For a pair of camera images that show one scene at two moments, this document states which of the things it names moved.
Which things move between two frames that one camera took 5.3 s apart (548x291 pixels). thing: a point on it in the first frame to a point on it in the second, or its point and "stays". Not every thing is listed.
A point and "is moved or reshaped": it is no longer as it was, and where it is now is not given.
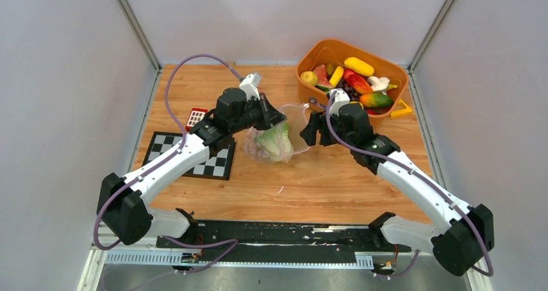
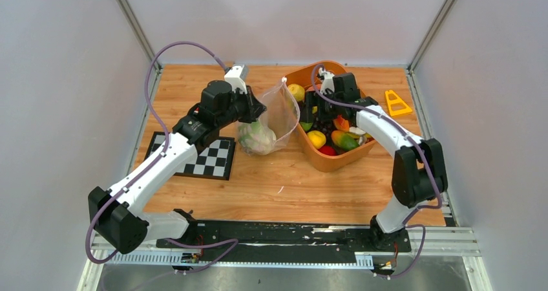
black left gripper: (273, 116) to (254, 107)
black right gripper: (316, 123) to (312, 99)
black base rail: (244, 241) stays
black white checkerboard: (216, 166) stays
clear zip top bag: (278, 142) is moved or reshaped
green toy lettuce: (275, 141) is moved or reshaped
